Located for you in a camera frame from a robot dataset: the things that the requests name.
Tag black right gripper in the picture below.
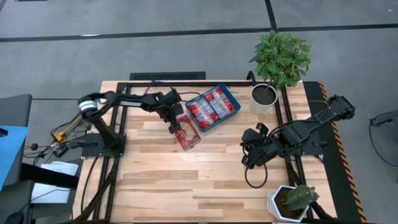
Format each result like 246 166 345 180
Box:
241 128 280 170

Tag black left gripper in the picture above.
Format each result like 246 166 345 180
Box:
156 89 185 134

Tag blue plastic basket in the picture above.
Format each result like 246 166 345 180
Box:
185 83 242 133

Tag black ribbed strip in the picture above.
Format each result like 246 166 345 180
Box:
129 71 207 82

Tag white round plant pot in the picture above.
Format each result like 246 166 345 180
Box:
249 83 279 115

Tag white hexagonal plant pot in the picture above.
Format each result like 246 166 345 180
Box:
267 185 310 223

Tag green cactus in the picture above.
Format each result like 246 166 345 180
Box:
281 184 320 212

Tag black mat with hazard stripe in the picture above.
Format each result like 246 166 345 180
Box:
302 81 368 223

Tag green leafy plant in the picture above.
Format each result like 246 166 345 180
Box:
248 30 312 90

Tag small black device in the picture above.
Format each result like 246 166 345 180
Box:
52 144 70 158

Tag white papers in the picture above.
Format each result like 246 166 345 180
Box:
30 161 80 205

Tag black stand foot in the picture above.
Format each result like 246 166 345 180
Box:
369 109 398 128

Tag black bar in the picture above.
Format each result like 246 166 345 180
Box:
19 162 80 189

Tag blue board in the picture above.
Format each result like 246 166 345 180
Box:
0 124 29 191

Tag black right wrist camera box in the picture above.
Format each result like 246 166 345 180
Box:
255 122 270 137

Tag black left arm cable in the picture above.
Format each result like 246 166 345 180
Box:
145 80 203 96

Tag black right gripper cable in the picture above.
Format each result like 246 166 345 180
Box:
244 161 269 189

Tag black aluminium table frame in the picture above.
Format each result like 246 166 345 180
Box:
73 80 335 224

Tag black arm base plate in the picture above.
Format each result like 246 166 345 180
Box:
277 129 328 157
80 133 127 158

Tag yellow cable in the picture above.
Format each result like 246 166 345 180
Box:
53 114 90 143

